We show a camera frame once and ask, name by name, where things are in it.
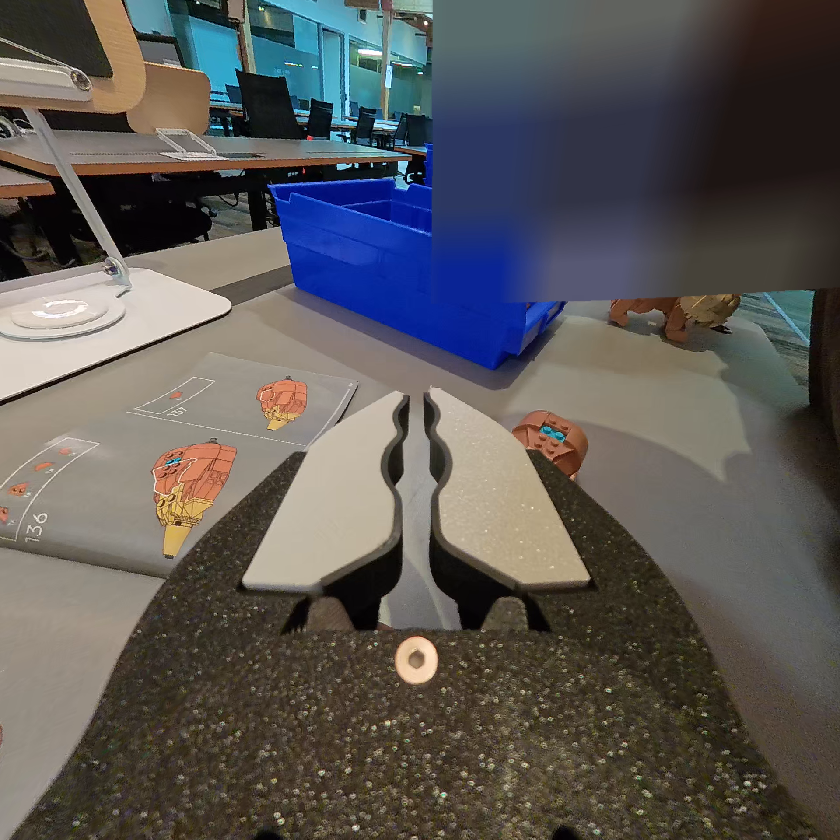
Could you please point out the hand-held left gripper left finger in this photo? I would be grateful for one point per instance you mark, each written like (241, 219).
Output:
(328, 512)

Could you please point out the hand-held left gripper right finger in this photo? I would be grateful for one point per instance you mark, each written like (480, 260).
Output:
(505, 512)

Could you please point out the brown brick toy head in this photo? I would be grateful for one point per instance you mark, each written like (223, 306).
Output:
(558, 446)

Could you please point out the blue plastic bin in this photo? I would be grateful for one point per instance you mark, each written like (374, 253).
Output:
(354, 262)

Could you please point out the grey desk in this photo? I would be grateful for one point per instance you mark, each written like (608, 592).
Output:
(656, 525)

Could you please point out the long wood-edged office desk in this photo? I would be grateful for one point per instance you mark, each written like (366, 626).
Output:
(118, 154)

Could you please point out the grey instruction booklet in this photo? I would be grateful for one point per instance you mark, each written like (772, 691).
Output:
(216, 420)

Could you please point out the brown brick toy animal body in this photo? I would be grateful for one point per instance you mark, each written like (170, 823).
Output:
(676, 318)

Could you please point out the white lamp base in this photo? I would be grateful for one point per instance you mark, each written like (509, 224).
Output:
(164, 308)

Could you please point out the clear acrylic tray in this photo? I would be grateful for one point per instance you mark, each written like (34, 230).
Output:
(187, 145)

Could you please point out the black office chair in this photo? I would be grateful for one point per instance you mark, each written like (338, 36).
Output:
(266, 105)
(320, 118)

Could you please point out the wooden back chair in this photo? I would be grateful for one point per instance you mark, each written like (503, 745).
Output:
(177, 98)

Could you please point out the wood-framed black partition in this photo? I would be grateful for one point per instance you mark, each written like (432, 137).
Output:
(124, 72)

